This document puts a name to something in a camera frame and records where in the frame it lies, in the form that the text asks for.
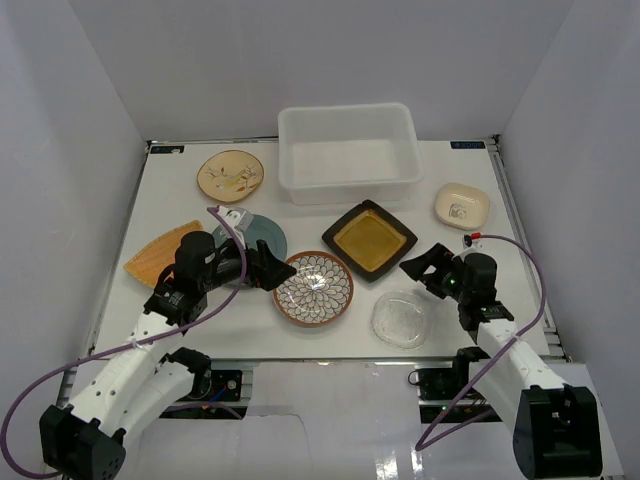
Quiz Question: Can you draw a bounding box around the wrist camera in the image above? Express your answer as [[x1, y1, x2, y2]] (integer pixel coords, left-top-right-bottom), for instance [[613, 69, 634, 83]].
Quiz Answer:
[[462, 232, 482, 249], [218, 206, 254, 234]]

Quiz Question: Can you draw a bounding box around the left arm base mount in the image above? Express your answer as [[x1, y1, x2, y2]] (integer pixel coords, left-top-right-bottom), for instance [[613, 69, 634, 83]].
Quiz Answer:
[[160, 369, 253, 420]]

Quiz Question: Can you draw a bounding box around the orange woven fan plate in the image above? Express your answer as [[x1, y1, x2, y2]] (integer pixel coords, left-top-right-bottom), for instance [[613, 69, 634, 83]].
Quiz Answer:
[[124, 220, 203, 288]]

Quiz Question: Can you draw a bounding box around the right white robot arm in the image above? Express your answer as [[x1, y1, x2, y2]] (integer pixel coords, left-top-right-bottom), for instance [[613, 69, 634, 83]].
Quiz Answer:
[[400, 233, 603, 479]]

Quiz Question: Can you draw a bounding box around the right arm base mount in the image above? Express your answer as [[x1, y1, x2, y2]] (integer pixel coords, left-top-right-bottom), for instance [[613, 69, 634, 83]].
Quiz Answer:
[[407, 367, 500, 425]]

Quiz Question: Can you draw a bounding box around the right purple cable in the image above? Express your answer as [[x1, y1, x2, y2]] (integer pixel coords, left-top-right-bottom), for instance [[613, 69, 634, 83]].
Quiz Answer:
[[414, 232, 549, 452]]

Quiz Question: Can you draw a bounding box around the floral round bowl plate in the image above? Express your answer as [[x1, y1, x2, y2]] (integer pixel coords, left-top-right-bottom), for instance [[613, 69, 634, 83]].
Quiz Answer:
[[273, 251, 354, 327]]

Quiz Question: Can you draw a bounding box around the cream panda dish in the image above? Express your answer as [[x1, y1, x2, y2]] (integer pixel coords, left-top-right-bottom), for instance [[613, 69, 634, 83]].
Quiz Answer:
[[434, 183, 490, 231]]

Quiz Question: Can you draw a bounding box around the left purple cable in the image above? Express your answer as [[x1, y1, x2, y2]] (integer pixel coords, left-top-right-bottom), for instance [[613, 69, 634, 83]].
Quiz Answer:
[[0, 204, 249, 476]]

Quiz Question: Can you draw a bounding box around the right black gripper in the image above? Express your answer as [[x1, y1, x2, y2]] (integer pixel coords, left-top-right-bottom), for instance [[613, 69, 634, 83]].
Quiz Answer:
[[400, 243, 470, 304]]

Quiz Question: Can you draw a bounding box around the teal round plate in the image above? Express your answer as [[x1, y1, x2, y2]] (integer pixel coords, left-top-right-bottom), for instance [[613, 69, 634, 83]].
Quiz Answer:
[[238, 214, 287, 261]]

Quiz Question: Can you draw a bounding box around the black yellow square plate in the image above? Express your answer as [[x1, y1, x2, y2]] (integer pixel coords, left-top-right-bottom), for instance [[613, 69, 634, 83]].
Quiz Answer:
[[322, 200, 418, 283]]

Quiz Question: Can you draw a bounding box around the purple cable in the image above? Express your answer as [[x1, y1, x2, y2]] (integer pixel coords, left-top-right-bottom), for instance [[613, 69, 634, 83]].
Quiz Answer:
[[0, 204, 249, 476], [414, 232, 549, 452]]

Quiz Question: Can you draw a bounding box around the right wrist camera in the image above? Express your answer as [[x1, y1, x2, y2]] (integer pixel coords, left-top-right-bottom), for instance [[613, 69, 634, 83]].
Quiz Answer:
[[462, 232, 482, 249]]

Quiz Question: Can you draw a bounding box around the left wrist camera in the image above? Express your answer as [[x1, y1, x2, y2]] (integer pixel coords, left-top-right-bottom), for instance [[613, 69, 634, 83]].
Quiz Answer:
[[218, 206, 254, 234]]

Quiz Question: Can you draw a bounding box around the white plastic bin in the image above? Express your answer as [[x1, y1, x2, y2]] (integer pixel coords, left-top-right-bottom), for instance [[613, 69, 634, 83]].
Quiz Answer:
[[278, 103, 425, 206]]

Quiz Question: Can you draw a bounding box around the beige bird painted plate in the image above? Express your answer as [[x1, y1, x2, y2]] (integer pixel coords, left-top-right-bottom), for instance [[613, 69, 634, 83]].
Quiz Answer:
[[196, 150, 264, 204]]

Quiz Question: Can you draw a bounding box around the clear glass plate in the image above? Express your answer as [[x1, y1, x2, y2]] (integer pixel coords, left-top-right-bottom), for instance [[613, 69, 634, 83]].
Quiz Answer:
[[371, 291, 430, 350]]

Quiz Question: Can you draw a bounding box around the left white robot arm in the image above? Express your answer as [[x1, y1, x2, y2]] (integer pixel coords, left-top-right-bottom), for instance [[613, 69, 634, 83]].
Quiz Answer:
[[39, 231, 296, 479]]

